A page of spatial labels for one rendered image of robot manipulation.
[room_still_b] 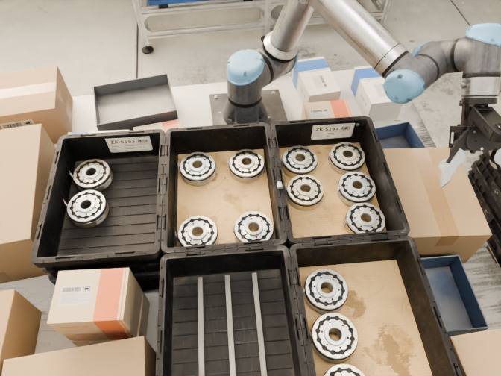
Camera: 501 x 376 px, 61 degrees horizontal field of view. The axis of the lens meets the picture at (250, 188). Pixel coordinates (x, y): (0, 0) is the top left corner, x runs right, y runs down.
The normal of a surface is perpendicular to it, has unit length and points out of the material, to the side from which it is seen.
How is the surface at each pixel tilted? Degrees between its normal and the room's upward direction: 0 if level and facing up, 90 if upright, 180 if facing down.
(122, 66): 0
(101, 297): 0
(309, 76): 0
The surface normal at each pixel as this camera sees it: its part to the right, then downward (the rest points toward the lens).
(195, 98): 0.00, -0.58
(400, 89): -0.71, 0.54
